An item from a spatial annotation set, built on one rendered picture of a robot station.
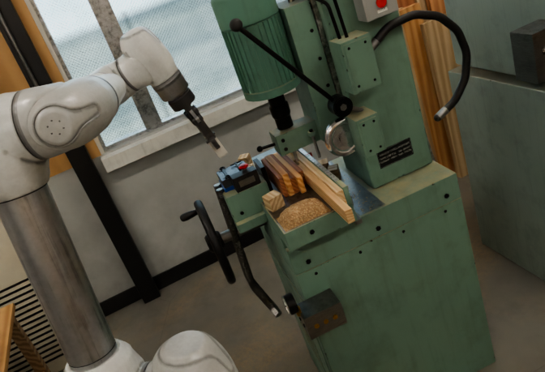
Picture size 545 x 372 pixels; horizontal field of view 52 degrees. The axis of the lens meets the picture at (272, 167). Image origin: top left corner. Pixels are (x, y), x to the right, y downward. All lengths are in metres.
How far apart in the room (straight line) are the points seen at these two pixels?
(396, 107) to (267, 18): 0.48
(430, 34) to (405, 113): 1.37
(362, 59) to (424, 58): 1.61
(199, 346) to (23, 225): 0.41
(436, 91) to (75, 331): 2.44
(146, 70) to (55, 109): 0.60
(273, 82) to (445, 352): 1.12
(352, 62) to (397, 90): 0.23
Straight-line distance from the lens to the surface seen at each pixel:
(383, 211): 1.69
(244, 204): 1.69
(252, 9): 1.54
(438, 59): 3.12
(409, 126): 1.77
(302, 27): 1.61
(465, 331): 2.10
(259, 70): 1.58
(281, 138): 1.69
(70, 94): 1.00
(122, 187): 3.02
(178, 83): 1.56
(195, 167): 3.05
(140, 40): 1.53
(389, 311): 1.88
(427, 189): 1.74
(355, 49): 1.54
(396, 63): 1.70
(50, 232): 1.12
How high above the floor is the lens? 1.66
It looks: 24 degrees down
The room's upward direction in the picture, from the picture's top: 20 degrees counter-clockwise
